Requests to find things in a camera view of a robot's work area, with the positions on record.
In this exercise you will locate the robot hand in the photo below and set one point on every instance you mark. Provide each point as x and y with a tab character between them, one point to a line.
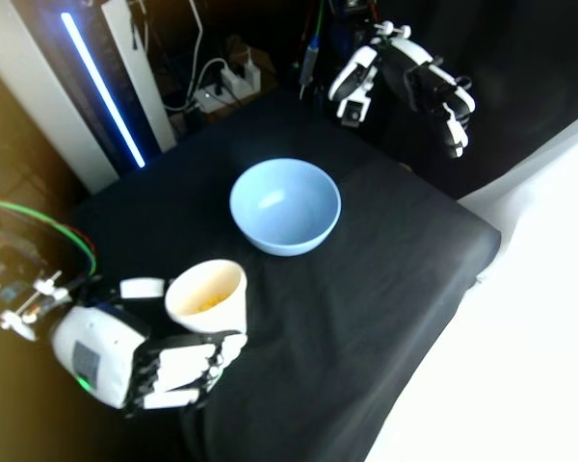
96	346
414	53

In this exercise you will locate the white cup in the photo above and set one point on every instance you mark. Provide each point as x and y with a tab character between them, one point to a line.
226	313

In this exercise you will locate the light blue bowl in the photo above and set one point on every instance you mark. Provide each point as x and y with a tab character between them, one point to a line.
284	207

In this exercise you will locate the black backdrop curtain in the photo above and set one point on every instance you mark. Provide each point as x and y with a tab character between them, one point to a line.
520	58

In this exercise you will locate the brown cardboard box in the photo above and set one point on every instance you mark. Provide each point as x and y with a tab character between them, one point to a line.
260	55

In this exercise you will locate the white charger plug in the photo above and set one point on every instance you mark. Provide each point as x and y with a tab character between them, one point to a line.
252	67

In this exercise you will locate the white power strip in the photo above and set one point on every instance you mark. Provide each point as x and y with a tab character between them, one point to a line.
221	91

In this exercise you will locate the wide white board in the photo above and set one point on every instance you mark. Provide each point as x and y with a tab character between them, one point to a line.
38	96

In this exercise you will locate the blue LED light strip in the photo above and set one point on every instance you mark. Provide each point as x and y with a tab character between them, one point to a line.
101	89

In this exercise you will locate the narrow white board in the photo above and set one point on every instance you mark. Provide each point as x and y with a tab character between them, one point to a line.
139	82

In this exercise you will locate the white cloth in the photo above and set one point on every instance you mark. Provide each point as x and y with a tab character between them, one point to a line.
510	313

